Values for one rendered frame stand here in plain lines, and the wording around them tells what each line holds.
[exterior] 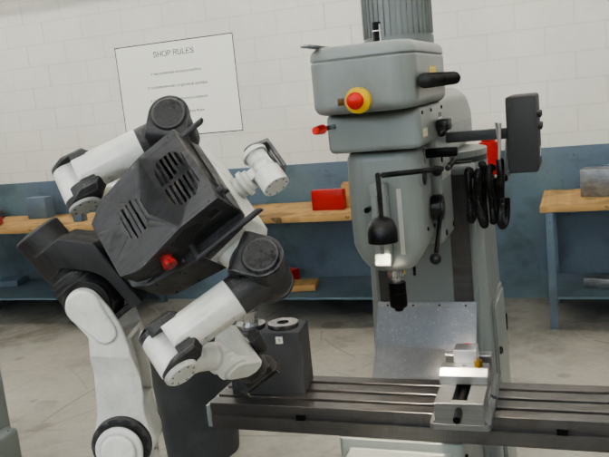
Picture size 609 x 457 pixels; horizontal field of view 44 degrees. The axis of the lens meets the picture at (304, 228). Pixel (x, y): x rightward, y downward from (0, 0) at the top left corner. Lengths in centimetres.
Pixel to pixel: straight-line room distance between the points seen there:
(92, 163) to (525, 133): 114
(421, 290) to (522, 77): 388
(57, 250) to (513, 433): 120
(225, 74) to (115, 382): 515
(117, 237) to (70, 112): 600
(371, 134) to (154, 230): 61
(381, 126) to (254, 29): 487
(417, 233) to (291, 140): 469
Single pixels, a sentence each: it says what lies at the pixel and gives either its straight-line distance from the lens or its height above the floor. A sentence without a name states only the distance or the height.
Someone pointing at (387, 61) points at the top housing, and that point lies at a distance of 178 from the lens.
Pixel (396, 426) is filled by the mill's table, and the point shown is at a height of 90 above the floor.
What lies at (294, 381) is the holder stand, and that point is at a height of 98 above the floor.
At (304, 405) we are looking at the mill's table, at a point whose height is 94.
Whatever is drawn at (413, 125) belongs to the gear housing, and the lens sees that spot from 187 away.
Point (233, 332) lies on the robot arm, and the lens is 189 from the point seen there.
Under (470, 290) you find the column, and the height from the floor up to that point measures 114.
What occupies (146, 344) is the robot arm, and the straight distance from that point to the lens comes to 169.
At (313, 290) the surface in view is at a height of 24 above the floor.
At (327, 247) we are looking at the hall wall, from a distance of 663.
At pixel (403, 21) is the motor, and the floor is 196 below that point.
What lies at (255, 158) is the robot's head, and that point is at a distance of 175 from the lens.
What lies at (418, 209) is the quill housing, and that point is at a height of 147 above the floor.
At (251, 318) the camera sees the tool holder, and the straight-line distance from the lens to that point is 224.
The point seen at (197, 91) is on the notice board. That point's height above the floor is 191.
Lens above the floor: 179
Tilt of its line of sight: 10 degrees down
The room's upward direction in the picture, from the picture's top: 6 degrees counter-clockwise
